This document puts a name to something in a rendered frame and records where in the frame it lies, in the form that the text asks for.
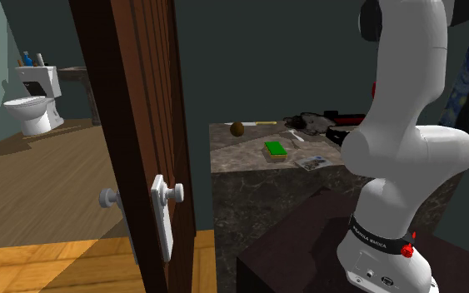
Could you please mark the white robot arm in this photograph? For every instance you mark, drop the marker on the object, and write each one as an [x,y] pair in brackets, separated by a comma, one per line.
[400,154]

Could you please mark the brown round fruit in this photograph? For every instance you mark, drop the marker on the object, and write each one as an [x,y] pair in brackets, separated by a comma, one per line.
[237,129]

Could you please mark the green and yellow sponge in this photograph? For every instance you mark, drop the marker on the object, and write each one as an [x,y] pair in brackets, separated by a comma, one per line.
[275,148]

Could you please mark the white spoon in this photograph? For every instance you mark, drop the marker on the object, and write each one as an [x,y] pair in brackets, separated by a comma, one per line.
[297,135]

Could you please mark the dark grey crumpled cloth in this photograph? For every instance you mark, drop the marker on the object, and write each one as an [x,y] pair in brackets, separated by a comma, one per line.
[311,123]

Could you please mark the pale printed card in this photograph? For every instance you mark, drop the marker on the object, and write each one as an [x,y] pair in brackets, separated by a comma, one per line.
[313,163]

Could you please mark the brown wooden door white knobs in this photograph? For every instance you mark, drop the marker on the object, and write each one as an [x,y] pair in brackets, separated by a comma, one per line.
[136,101]

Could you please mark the dark robot stand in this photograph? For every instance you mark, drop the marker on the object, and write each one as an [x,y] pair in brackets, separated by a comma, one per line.
[295,247]

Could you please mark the red and black box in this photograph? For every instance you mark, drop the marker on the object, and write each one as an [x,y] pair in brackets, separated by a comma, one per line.
[350,119]

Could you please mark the small red thing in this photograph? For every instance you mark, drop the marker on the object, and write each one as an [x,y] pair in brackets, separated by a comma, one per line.
[374,90]

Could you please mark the dark stone side table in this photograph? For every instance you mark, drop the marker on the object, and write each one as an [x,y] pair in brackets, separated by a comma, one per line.
[80,74]

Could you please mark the white toilet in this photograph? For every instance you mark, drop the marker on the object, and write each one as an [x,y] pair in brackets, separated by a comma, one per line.
[35,109]

